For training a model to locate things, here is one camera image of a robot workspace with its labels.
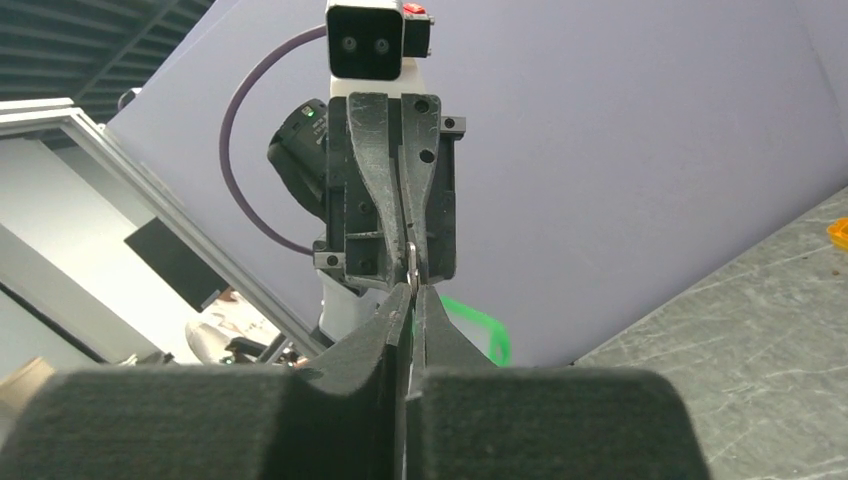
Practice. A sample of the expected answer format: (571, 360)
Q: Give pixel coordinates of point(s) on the green key tag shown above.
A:
(486, 333)

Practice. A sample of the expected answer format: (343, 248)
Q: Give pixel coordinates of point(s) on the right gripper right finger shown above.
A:
(466, 418)

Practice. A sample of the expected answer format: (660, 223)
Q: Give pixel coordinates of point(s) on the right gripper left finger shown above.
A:
(336, 417)

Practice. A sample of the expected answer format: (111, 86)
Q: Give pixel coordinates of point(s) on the yellow window brick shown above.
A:
(838, 233)

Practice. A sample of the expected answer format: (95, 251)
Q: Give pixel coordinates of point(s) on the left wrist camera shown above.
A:
(374, 46)

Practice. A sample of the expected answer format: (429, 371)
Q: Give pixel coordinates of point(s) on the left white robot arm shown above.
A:
(298, 152)

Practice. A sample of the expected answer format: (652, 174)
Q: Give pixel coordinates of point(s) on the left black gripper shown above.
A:
(390, 180)

